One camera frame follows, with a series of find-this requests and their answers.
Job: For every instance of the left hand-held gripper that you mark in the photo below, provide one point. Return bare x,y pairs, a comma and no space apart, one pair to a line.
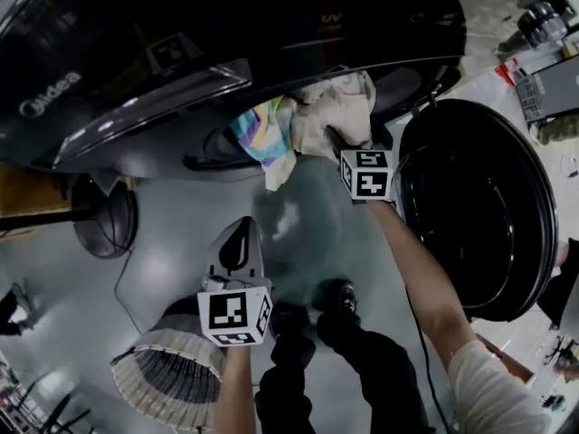
226,314

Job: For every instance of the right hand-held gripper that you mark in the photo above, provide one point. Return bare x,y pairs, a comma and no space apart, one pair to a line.
368,176

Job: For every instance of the cream white clothes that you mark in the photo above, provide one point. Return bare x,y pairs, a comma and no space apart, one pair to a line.
335,106

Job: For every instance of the pastel striped clothes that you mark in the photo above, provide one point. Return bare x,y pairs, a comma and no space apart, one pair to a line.
264,134

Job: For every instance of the white laundry basket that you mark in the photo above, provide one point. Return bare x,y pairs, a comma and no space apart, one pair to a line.
167,373

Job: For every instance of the black washing machine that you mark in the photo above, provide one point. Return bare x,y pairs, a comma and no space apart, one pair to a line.
181,25

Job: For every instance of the person's right forearm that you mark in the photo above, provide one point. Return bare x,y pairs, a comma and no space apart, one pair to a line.
420,278

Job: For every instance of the person's left forearm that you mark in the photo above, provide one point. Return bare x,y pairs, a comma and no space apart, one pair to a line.
235,387

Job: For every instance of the person's left black shoe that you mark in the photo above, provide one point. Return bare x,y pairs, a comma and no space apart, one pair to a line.
289,319

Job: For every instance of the person's black shoe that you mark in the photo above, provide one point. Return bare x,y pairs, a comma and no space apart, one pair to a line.
341,299
289,319

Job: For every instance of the person's right black shoe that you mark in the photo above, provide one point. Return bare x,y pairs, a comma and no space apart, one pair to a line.
341,299

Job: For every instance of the black floor fan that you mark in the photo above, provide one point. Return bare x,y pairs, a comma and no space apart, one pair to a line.
106,224

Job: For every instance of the person's black trousers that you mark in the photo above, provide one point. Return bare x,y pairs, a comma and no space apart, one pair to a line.
362,378

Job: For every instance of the black cabinet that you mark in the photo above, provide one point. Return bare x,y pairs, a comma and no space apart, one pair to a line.
554,88

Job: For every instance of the person's white shirt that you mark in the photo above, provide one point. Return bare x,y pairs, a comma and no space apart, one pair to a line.
493,391

